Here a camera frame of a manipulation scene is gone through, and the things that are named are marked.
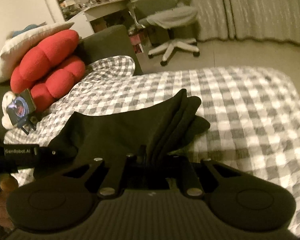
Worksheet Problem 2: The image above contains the black garment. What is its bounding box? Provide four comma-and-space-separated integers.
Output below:
34, 89, 211, 180

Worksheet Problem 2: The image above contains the white plush toy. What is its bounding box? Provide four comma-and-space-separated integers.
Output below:
0, 92, 18, 130

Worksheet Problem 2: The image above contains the smartphone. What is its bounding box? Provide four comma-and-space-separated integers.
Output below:
7, 89, 37, 126

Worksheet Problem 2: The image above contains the pink storage box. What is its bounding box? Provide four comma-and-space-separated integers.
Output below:
130, 34, 144, 53

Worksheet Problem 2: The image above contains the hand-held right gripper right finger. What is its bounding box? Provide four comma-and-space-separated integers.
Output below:
165, 154, 243, 199

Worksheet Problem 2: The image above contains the star print curtain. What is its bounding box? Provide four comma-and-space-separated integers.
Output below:
185, 0, 234, 42
226, 0, 300, 49

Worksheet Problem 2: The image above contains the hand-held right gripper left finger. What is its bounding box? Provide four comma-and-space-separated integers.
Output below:
62, 145, 147, 199

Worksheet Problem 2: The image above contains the grey white checkered blanket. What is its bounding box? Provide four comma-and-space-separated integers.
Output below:
4, 55, 300, 235

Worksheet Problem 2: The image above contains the person's left hand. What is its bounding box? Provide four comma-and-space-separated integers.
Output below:
0, 172, 18, 228

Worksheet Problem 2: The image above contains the black phone stand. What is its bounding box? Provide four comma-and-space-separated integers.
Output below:
17, 116, 37, 135

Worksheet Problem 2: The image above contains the white grey office chair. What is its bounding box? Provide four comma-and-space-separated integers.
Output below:
127, 0, 200, 66

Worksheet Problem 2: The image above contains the dark green sofa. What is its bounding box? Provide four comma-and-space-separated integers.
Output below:
0, 25, 143, 140

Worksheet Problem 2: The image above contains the white pillow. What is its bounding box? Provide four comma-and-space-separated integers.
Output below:
0, 22, 75, 85

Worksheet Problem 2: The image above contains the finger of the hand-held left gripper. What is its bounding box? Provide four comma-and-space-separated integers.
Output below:
39, 145, 78, 167

